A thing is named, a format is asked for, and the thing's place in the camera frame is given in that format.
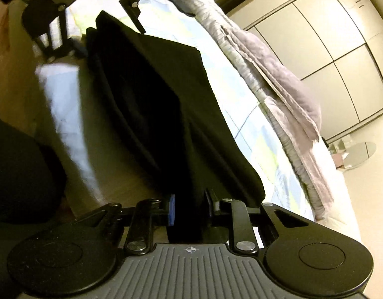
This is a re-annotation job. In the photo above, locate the cream wardrobe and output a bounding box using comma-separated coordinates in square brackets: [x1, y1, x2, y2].
[226, 0, 383, 145]

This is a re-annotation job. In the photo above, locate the round glass table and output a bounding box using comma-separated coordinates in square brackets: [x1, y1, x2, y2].
[343, 141, 378, 171]

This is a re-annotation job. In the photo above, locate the person's dark clothing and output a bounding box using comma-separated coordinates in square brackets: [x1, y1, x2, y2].
[0, 120, 68, 225]

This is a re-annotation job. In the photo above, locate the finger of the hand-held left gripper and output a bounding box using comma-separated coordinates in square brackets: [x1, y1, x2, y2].
[85, 0, 151, 35]
[32, 4, 86, 63]

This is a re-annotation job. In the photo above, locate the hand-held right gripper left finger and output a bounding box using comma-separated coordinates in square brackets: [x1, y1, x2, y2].
[75, 194, 177, 255]

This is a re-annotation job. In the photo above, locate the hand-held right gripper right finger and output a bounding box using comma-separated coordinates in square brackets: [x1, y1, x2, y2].
[204, 188, 311, 254]

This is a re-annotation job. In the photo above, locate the pink blanket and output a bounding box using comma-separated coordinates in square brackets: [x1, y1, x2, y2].
[222, 25, 333, 214]

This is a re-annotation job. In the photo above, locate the person's left forearm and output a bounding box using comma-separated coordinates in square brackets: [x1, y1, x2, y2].
[0, 0, 36, 126]

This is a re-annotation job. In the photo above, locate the checkered bed sheet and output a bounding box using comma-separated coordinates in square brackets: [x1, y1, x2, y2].
[36, 0, 317, 222]

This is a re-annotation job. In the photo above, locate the black garment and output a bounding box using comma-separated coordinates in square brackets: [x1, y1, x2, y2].
[85, 10, 267, 244]

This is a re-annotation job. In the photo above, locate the striped grey quilt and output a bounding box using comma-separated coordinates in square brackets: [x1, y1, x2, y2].
[157, 0, 324, 220]

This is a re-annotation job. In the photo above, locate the cream quilted mattress cover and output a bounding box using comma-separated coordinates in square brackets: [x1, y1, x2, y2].
[314, 140, 364, 244]

